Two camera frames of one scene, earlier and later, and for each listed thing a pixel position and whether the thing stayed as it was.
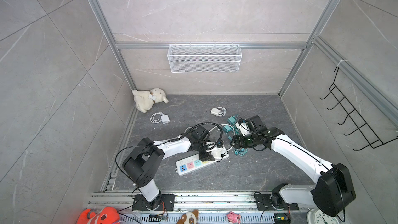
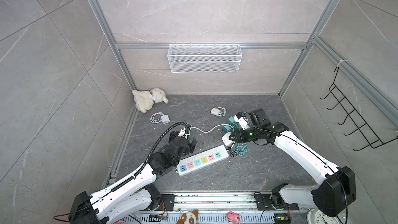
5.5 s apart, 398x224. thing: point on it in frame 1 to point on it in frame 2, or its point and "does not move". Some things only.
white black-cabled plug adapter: (219, 154) to (226, 140)
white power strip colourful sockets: (193, 163) does not move
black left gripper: (207, 156) to (190, 146)
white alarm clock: (315, 216) does not move
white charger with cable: (219, 111) does not move
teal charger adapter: (231, 119) does not move
